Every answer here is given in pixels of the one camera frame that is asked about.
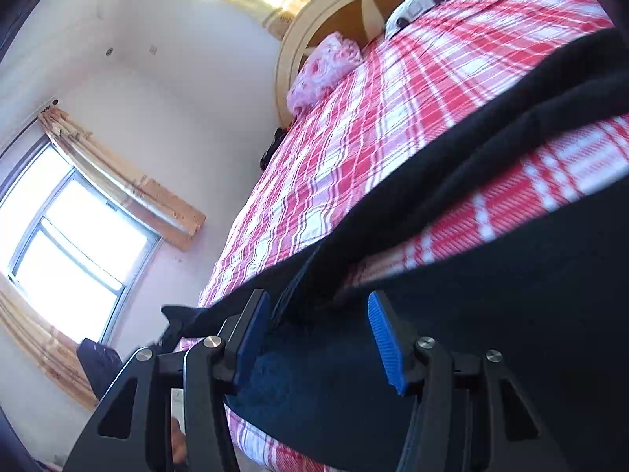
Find red plaid bed sheet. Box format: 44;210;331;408
197;0;628;471

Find dark item beside bed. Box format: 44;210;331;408
259;128;287;171

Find cream wooden headboard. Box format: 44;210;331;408
275;0;404;128

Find black pants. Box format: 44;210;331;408
161;28;628;471

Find person left hand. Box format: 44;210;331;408
171;417;188;465

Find pink floral pillow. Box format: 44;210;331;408
286;32;362;117

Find side window yellow curtain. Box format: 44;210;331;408
37;105;206;251

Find white black patterned pillow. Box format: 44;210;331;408
384;0;449;41

